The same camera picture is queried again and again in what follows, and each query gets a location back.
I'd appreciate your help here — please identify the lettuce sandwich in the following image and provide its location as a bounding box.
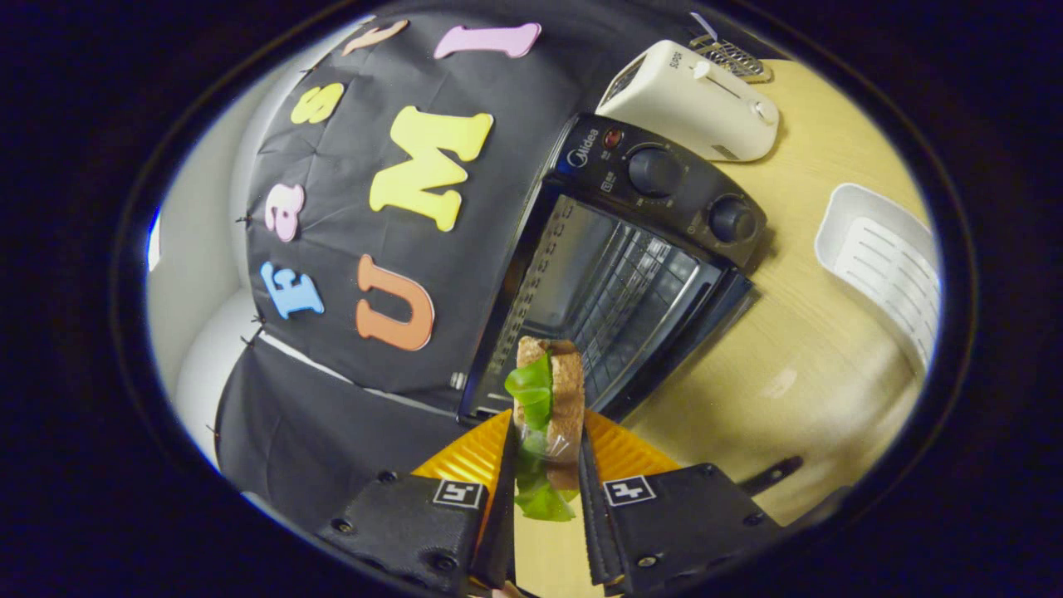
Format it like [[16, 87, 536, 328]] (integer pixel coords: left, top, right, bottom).
[[504, 335, 586, 522]]

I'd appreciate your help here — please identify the white toaster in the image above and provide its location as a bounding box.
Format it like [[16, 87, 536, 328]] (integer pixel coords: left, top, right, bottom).
[[595, 39, 780, 163]]

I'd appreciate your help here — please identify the wire mesh utensil basket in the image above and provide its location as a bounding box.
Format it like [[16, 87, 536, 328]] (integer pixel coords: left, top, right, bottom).
[[688, 33, 773, 84]]

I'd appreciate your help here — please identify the black electric oven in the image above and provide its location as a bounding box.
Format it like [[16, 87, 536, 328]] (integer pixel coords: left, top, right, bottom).
[[457, 112, 805, 499]]

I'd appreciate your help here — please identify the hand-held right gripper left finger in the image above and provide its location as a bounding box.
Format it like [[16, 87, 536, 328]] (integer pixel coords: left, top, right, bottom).
[[320, 409, 520, 595]]

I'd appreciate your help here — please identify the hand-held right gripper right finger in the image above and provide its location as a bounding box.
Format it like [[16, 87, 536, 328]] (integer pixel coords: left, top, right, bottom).
[[577, 409, 786, 597]]

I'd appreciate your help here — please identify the white plastic container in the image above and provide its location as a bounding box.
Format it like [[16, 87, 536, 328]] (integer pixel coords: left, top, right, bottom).
[[814, 183, 943, 375]]

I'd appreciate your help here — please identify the black backdrop cloth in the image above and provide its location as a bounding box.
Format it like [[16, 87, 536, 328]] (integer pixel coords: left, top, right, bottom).
[[214, 0, 707, 532]]

